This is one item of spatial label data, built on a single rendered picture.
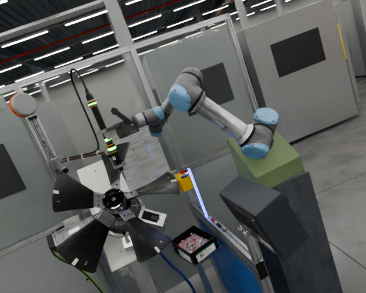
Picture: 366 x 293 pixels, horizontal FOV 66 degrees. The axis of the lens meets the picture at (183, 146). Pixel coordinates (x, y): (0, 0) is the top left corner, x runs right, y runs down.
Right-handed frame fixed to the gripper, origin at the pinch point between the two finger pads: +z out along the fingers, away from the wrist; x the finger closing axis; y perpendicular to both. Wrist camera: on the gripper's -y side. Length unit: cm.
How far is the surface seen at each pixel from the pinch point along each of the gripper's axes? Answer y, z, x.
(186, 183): 53, -38, 21
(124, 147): 14.2, -9.5, 13.5
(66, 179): 18.2, 25.7, 9.8
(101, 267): 97, 38, 55
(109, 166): 21.8, 2.4, 16.1
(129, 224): 47.8, 4.0, -13.1
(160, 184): 38.9, -19.1, -2.0
